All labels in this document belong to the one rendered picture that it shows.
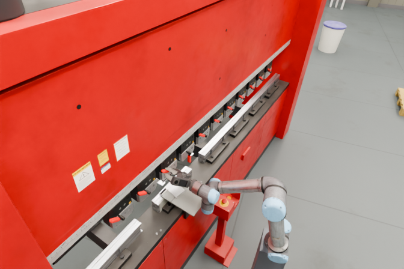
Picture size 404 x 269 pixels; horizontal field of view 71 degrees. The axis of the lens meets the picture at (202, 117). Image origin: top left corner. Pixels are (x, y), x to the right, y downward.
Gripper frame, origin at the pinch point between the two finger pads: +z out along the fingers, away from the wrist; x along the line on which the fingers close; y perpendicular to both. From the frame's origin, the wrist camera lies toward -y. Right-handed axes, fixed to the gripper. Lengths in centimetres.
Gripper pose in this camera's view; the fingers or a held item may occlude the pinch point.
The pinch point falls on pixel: (165, 170)
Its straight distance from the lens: 173.4
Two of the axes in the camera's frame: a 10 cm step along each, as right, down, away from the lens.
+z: -8.4, -3.6, 4.2
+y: 3.9, 1.4, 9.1
